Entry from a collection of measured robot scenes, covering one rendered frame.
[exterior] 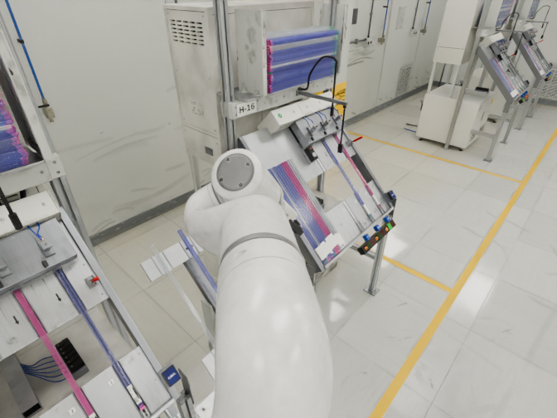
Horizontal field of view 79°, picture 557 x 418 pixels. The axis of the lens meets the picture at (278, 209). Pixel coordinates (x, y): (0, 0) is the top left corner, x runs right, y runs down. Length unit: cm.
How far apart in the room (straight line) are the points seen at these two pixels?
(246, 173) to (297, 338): 33
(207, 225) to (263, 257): 18
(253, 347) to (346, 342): 200
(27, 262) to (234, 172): 80
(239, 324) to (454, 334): 227
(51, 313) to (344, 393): 145
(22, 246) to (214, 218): 83
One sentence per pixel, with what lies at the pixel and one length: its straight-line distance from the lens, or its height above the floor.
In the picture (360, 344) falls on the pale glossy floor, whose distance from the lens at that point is 224.
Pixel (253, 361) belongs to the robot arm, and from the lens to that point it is 24.
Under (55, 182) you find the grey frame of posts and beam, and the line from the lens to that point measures 126.
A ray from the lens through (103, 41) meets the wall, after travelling 281.
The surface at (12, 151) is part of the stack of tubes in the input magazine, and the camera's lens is 114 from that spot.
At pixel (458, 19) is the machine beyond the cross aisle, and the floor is 146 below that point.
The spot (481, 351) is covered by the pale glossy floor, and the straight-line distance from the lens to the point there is 247.
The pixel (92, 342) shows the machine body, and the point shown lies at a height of 62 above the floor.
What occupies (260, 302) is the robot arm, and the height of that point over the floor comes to 161.
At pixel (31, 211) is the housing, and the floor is 125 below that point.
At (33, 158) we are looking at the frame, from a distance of 118.
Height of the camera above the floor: 180
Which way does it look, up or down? 34 degrees down
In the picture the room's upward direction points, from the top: straight up
